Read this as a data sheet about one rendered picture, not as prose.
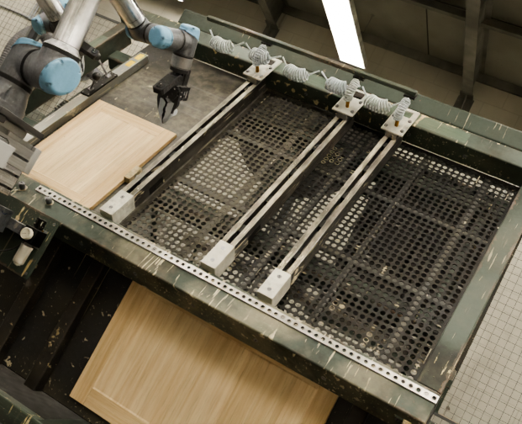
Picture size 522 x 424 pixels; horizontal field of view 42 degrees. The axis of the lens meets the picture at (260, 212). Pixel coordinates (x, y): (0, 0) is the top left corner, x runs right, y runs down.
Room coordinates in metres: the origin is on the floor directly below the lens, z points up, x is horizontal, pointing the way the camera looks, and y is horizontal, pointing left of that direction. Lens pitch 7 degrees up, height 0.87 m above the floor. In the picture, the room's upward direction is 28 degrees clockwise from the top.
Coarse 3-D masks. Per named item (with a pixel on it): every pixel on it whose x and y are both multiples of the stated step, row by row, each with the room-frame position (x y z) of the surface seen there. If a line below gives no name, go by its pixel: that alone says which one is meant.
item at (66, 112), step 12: (132, 60) 3.23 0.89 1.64; (144, 60) 3.25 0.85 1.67; (120, 72) 3.17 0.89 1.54; (132, 72) 3.22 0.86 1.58; (108, 84) 3.12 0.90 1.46; (84, 96) 3.05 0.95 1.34; (96, 96) 3.09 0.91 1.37; (72, 108) 3.00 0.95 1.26; (84, 108) 3.06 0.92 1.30; (48, 120) 2.95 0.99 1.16; (60, 120) 2.97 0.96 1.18; (48, 132) 2.94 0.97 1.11
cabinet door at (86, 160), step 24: (72, 120) 2.98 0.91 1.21; (96, 120) 2.98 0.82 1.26; (120, 120) 2.98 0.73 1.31; (144, 120) 2.97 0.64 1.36; (48, 144) 2.88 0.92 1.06; (72, 144) 2.88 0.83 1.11; (96, 144) 2.88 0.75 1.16; (120, 144) 2.88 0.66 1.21; (144, 144) 2.88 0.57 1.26; (48, 168) 2.79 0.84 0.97; (72, 168) 2.79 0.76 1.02; (96, 168) 2.79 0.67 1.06; (120, 168) 2.78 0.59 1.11; (72, 192) 2.70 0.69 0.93; (96, 192) 2.70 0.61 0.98
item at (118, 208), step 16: (256, 64) 2.98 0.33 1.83; (256, 80) 3.03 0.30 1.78; (240, 96) 2.99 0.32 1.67; (256, 96) 3.09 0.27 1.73; (224, 112) 2.92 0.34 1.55; (192, 128) 2.86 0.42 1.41; (208, 128) 2.86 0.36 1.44; (176, 144) 2.79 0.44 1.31; (192, 144) 2.81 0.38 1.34; (160, 160) 2.73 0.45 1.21; (176, 160) 2.75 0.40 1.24; (144, 176) 2.68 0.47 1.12; (160, 176) 2.71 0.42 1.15; (128, 192) 2.64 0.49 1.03; (144, 192) 2.66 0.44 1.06; (112, 208) 2.57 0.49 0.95; (128, 208) 2.62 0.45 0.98
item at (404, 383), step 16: (48, 192) 2.65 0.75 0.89; (80, 208) 2.59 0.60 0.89; (112, 224) 2.54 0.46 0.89; (128, 240) 2.49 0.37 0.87; (144, 240) 2.49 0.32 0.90; (160, 256) 2.44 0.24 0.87; (192, 272) 2.39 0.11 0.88; (288, 320) 2.26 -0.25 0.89; (320, 336) 2.22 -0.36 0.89; (352, 352) 2.18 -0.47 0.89; (368, 368) 2.15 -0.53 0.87; (384, 368) 2.14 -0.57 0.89; (400, 384) 2.11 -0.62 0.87; (416, 384) 2.10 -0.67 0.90; (432, 400) 2.07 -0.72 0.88
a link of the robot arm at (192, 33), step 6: (186, 24) 2.34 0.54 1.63; (186, 30) 2.33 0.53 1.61; (192, 30) 2.33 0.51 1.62; (198, 30) 2.34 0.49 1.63; (186, 36) 2.32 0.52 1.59; (192, 36) 2.34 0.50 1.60; (198, 36) 2.36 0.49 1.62; (186, 42) 2.33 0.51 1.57; (192, 42) 2.35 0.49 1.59; (186, 48) 2.35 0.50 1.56; (192, 48) 2.36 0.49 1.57; (180, 54) 2.36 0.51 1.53; (186, 54) 2.36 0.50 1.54; (192, 54) 2.38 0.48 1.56
